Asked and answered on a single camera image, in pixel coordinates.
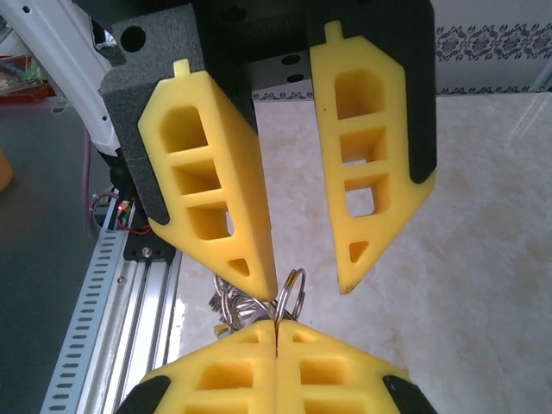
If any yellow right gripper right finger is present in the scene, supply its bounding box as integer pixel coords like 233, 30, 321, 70
276, 322, 436, 414

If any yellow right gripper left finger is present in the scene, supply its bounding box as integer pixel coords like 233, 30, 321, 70
116, 321, 277, 414

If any steel key holder with rings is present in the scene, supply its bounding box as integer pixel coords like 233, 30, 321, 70
210, 269, 310, 340

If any steel split ring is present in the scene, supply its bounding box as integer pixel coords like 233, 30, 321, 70
277, 267, 309, 323

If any small circuit board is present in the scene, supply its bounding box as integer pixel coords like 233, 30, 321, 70
92, 193, 139, 236

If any red tray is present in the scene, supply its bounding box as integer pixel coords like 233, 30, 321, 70
0, 55, 57, 104

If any orange container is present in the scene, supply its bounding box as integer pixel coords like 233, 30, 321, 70
0, 146, 14, 193

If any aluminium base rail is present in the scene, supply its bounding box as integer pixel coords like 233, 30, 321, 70
114, 249, 182, 414

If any slotted grey cable duct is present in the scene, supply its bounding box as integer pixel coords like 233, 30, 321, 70
38, 228, 130, 414

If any aluminium frame post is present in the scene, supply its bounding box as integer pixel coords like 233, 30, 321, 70
532, 64, 552, 94

